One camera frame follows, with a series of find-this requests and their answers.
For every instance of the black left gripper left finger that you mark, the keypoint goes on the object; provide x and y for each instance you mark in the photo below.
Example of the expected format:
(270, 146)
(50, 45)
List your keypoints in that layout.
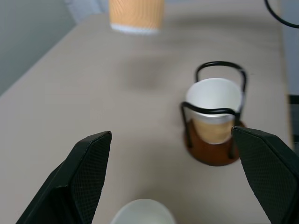
(79, 177)

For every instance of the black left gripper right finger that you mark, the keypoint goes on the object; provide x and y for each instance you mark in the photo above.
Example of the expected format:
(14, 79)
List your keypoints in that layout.
(268, 168)

